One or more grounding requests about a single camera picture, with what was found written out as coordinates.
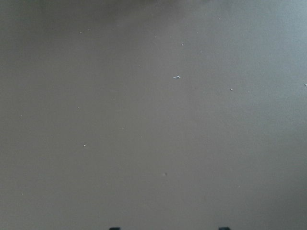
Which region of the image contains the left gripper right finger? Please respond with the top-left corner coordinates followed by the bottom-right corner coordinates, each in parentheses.
top-left (218, 227), bottom-right (230, 230)

